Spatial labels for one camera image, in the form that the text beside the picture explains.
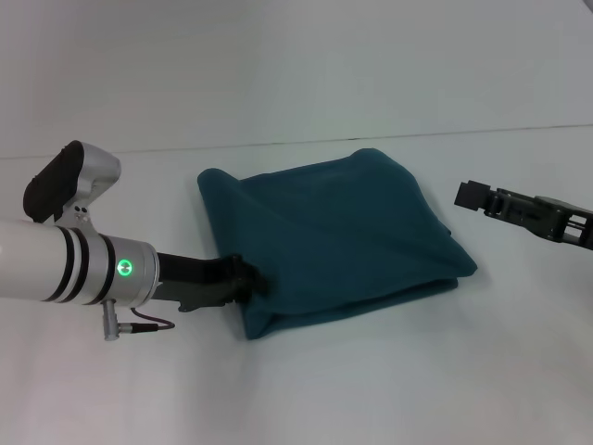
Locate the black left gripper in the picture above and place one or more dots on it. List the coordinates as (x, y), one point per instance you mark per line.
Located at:
(194, 280)

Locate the teal t-shirt with FREE print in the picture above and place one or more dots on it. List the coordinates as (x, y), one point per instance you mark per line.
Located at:
(333, 241)

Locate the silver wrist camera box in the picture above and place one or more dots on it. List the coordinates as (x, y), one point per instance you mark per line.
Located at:
(69, 178)

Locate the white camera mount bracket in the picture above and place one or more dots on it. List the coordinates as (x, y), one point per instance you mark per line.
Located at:
(81, 213)

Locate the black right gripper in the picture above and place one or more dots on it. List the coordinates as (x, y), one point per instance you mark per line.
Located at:
(565, 222)

